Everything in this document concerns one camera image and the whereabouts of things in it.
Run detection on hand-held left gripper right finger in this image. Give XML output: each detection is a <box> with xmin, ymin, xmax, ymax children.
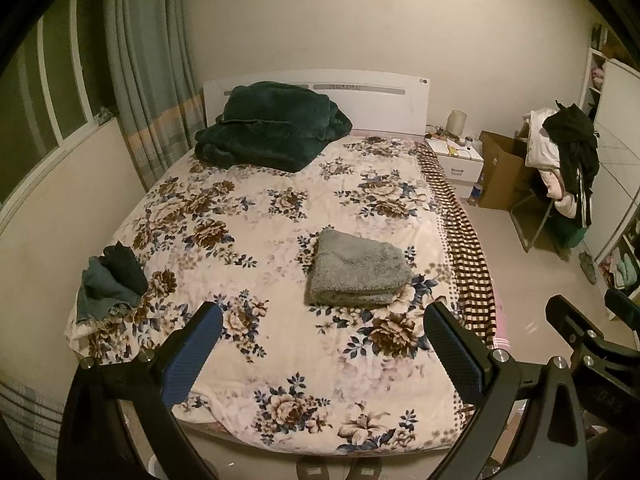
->
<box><xmin>424</xmin><ymin>302</ymin><xmax>589</xmax><ymax>480</ymax></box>

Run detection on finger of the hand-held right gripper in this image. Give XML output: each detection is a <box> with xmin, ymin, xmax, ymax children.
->
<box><xmin>545</xmin><ymin>295</ymin><xmax>605</xmax><ymax>357</ymax></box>
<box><xmin>604</xmin><ymin>287</ymin><xmax>640</xmax><ymax>334</ymax></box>

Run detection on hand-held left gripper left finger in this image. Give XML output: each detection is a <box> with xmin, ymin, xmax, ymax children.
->
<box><xmin>57</xmin><ymin>302</ymin><xmax>224</xmax><ymax>480</ymax></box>

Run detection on grey fluffy blanket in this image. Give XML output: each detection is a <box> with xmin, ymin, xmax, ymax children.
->
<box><xmin>304</xmin><ymin>228</ymin><xmax>415</xmax><ymax>309</ymax></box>

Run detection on folded teal clothes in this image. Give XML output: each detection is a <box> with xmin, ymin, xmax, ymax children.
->
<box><xmin>612</xmin><ymin>252</ymin><xmax>640</xmax><ymax>288</ymax></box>

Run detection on grey shoes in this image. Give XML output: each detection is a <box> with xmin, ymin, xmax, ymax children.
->
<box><xmin>579</xmin><ymin>251</ymin><xmax>599</xmax><ymax>286</ymax></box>

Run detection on floral printed blanket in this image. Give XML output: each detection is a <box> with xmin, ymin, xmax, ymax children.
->
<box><xmin>65</xmin><ymin>135</ymin><xmax>501</xmax><ymax>456</ymax></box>

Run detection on dark green garment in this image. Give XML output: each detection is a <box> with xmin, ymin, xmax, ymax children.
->
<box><xmin>99</xmin><ymin>241</ymin><xmax>149</xmax><ymax>297</ymax></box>

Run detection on metal folding chair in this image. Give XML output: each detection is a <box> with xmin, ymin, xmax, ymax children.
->
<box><xmin>510</xmin><ymin>180</ymin><xmax>587</xmax><ymax>261</ymax></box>

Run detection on teal garment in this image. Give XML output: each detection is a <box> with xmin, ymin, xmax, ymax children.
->
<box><xmin>75</xmin><ymin>256</ymin><xmax>143</xmax><ymax>326</ymax></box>

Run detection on grey slipper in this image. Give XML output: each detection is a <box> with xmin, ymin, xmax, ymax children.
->
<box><xmin>295</xmin><ymin>457</ymin><xmax>332</xmax><ymax>480</ymax></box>
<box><xmin>347</xmin><ymin>460</ymin><xmax>384</xmax><ymax>480</ymax></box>

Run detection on white wardrobe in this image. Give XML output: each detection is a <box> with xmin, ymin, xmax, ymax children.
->
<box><xmin>580</xmin><ymin>22</ymin><xmax>640</xmax><ymax>321</ymax></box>

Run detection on brown cardboard box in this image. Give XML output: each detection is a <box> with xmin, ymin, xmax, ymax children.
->
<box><xmin>477</xmin><ymin>131</ymin><xmax>539</xmax><ymax>211</ymax></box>

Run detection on black garment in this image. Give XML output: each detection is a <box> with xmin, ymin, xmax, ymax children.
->
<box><xmin>542</xmin><ymin>102</ymin><xmax>601</xmax><ymax>231</ymax></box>

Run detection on white and pink clothes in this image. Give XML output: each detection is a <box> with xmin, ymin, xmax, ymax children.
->
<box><xmin>522</xmin><ymin>110</ymin><xmax>576</xmax><ymax>219</ymax></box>

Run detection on grey striped cloth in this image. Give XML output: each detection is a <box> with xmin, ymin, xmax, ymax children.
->
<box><xmin>0</xmin><ymin>379</ymin><xmax>67</xmax><ymax>461</ymax></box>

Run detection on white nightstand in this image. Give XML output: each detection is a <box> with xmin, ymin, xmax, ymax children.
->
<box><xmin>424</xmin><ymin>135</ymin><xmax>485</xmax><ymax>200</ymax></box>

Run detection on dark green blanket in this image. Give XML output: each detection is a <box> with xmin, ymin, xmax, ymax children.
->
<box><xmin>194</xmin><ymin>81</ymin><xmax>354</xmax><ymax>172</ymax></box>

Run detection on white headboard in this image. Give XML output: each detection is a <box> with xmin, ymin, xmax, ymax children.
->
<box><xmin>202</xmin><ymin>69</ymin><xmax>430</xmax><ymax>137</ymax></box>

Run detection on grey-green curtain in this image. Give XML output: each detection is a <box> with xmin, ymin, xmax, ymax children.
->
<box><xmin>102</xmin><ymin>0</ymin><xmax>207</xmax><ymax>192</ymax></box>

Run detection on white-framed window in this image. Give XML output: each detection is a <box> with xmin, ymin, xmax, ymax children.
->
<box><xmin>0</xmin><ymin>0</ymin><xmax>120</xmax><ymax>211</ymax></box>

